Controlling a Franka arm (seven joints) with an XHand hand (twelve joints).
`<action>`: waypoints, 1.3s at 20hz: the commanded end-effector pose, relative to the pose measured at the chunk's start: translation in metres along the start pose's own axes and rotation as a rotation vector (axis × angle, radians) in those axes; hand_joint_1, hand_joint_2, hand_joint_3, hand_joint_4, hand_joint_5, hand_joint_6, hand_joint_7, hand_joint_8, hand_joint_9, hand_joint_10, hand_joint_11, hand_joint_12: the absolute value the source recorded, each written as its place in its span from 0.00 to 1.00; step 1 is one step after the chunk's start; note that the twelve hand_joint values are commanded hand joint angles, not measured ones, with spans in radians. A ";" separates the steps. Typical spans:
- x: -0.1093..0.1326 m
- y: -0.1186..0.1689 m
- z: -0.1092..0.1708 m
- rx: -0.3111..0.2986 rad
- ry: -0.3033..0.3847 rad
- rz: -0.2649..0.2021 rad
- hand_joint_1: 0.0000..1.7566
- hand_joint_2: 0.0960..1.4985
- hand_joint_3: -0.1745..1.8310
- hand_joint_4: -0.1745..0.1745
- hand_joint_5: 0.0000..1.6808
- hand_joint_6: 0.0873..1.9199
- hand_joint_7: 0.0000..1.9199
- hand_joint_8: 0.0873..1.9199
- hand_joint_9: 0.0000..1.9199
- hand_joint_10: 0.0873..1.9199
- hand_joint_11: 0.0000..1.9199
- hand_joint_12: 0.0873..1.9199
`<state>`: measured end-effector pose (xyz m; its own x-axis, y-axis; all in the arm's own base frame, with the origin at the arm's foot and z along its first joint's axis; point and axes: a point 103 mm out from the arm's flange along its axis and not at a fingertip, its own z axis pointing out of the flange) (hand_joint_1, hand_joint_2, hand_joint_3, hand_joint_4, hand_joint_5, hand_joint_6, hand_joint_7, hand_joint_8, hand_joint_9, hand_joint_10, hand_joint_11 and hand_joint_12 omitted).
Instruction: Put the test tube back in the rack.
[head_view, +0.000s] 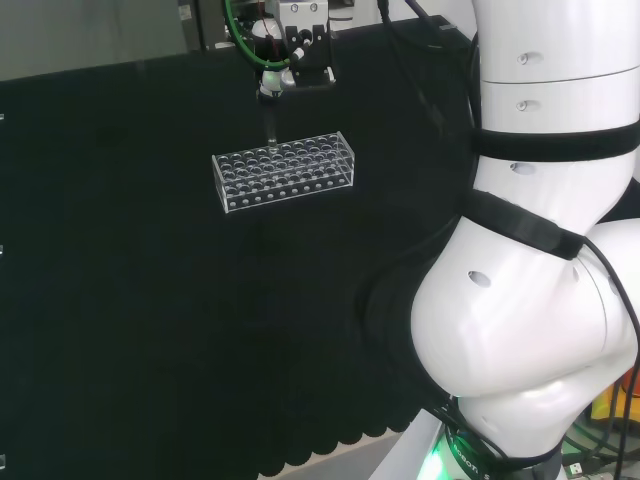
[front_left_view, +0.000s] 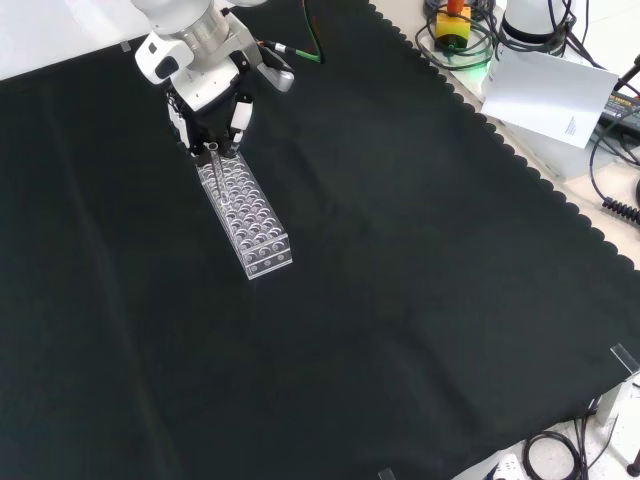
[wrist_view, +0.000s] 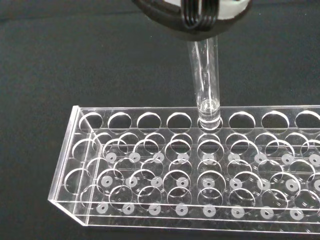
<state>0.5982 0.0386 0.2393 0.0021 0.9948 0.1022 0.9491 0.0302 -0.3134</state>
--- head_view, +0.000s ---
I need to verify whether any green cable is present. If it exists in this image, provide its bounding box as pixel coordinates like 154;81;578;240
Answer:
221;0;292;70

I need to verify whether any clear glass test tube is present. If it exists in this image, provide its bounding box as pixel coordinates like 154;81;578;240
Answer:
264;98;279;153

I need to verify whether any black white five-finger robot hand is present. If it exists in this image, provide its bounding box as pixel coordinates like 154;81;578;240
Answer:
251;18;338;105

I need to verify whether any black bench cloth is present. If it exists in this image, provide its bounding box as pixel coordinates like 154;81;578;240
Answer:
0;21;482;480

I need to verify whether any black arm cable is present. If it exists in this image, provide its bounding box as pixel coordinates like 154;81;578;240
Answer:
376;0;482;151

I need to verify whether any yellow stop button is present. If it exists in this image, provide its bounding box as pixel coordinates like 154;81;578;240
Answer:
591;377;640;427

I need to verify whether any silver wrist mount block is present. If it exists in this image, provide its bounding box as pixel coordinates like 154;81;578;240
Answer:
271;0;332;27

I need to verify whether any clear plastic test tube rack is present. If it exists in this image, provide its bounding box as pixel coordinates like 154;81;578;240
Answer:
211;130;357;215

